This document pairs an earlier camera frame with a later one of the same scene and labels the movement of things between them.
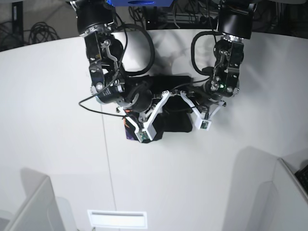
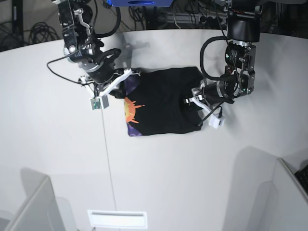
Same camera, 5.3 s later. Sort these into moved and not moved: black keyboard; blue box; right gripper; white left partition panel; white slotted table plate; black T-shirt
Moved: black T-shirt; right gripper
Not moved: white slotted table plate; black keyboard; blue box; white left partition panel
